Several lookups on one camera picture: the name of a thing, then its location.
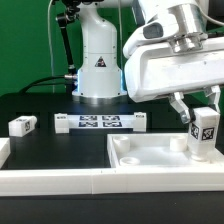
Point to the white square tabletop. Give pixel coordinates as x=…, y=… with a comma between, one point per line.
x=161, y=151

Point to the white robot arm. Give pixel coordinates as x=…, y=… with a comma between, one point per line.
x=91, y=42

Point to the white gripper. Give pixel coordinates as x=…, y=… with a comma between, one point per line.
x=153, y=70

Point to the white U-shaped obstacle fence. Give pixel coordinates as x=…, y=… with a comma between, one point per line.
x=104, y=181

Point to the white marker base plate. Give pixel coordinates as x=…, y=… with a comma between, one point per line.
x=64, y=122

